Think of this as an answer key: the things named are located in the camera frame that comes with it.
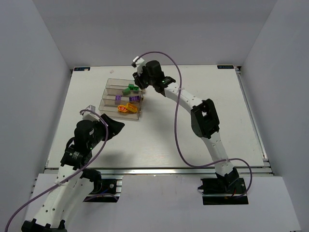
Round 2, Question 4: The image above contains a purple cable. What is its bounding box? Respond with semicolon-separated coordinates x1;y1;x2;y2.
5;109;109;232
139;51;253;199

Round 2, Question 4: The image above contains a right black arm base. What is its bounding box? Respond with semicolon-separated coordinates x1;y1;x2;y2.
197;178;249;205

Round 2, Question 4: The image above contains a clear container back row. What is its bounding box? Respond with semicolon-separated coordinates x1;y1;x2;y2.
105;78;143;95

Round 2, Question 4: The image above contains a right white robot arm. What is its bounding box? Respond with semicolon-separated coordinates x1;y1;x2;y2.
132;58;239;192

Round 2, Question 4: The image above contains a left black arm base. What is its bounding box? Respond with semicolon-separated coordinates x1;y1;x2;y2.
81;169;122;203

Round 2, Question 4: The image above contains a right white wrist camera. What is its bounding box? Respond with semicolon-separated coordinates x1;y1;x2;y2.
131;56;145;75

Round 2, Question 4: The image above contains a left blue corner label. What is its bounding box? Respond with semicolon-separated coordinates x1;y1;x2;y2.
73;67;90;72

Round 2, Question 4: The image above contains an aluminium table rail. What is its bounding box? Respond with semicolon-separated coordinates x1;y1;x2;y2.
44;158;275;177

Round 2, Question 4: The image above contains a right blue corner label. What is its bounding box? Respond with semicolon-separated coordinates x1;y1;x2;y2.
217;65;234;69

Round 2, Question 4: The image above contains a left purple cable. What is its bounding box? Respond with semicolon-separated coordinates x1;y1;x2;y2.
5;109;109;232

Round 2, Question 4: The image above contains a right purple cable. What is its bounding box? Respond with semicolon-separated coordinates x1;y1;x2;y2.
139;51;253;199

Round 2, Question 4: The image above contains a clear container front row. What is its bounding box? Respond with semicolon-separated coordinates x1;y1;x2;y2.
99;97;142;120

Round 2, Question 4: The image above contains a blue corner label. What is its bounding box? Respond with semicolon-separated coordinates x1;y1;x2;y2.
73;67;90;72
217;65;234;69

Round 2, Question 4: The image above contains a green lego top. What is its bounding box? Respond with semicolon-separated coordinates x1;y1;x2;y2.
128;84;135;90

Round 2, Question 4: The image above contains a purple long lego brick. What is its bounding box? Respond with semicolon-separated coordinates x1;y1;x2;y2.
129;95;140;102

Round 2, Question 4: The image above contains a clear container middle row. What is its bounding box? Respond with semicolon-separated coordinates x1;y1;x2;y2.
100;88;143;106

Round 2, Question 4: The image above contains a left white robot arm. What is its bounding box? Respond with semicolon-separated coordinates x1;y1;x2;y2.
21;110;125;232

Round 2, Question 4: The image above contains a clear container row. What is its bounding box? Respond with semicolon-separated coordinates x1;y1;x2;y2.
100;88;143;106
105;78;143;95
99;97;142;120

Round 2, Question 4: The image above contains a yellow rounded lego piece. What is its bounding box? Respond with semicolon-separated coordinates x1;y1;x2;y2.
117;105;128;113

